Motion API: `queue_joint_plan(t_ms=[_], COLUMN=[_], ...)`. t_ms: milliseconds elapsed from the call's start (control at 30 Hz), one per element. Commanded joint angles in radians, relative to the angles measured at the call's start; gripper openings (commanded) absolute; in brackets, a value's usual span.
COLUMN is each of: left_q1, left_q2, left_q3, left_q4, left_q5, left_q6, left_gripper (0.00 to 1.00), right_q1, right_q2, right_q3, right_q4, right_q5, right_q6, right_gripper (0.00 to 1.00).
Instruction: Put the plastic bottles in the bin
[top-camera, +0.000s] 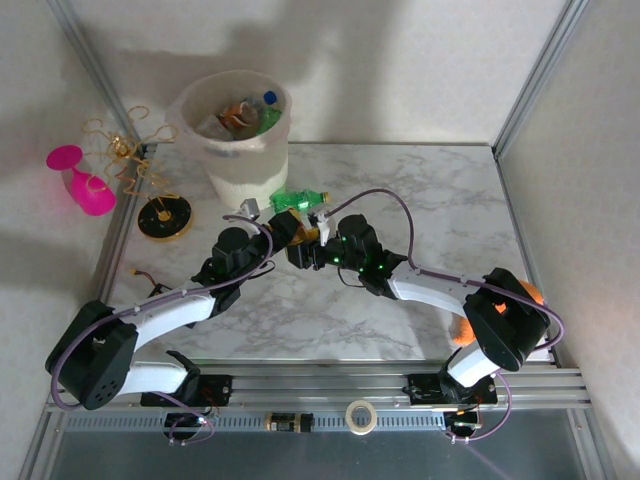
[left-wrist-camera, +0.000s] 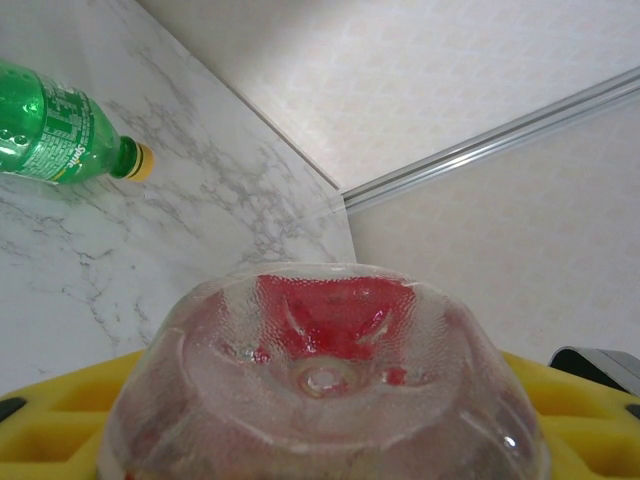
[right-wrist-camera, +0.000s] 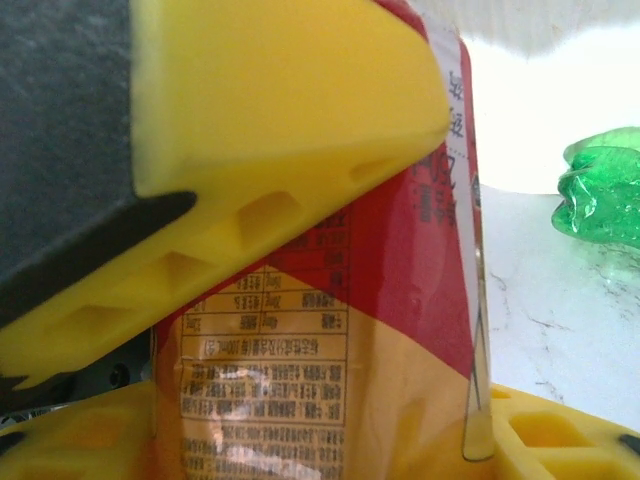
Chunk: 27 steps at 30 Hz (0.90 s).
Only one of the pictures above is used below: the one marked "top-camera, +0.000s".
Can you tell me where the red label tea bottle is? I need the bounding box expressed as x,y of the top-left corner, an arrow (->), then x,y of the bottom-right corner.
293,222 -> 321,245

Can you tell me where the green bottle yellow cap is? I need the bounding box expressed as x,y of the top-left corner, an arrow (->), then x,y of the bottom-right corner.
254,105 -> 287,135
269,188 -> 334,214

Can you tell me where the cream waste bin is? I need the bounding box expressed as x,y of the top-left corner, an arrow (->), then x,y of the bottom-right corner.
167,69 -> 294,209

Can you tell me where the translucent plastic bin liner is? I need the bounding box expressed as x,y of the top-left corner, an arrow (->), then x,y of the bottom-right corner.
166,69 -> 294,186

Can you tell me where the orange plush toy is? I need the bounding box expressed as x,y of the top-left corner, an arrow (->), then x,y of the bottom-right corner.
452,279 -> 546,347

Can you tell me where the pink plastic goblet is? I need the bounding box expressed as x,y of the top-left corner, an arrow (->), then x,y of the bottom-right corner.
45,143 -> 118,217

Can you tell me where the white tape roll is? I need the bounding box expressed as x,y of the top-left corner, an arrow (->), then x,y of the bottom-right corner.
344,399 -> 379,435

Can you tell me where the black gold cylinder device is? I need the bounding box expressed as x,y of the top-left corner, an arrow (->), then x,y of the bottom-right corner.
263,410 -> 315,434

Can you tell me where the small black circuit board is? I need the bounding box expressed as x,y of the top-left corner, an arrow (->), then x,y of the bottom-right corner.
163,412 -> 211,432
444,410 -> 484,434

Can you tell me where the purple cable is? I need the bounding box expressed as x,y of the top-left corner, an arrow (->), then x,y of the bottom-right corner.
329,188 -> 567,444
50,214 -> 275,447

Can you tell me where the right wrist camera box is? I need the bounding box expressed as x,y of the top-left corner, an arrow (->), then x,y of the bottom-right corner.
308,209 -> 334,246

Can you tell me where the gold wire stand black base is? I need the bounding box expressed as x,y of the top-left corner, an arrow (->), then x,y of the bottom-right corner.
79,104 -> 195,245

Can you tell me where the red wire yellow connector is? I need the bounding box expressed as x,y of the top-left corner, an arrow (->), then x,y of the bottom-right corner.
129,268 -> 171,301

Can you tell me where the aluminium rail frame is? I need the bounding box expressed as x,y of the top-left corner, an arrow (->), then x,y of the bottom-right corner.
45,363 -> 592,414

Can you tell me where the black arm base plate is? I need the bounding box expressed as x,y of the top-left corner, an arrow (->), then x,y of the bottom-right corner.
139,373 -> 234,407
407,372 -> 500,405

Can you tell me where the grey slotted cable duct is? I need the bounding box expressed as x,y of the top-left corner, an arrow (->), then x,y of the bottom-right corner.
59,410 -> 576,434

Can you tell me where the aluminium corner post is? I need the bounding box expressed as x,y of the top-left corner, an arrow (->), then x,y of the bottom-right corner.
492,0 -> 586,161
47,0 -> 151,157

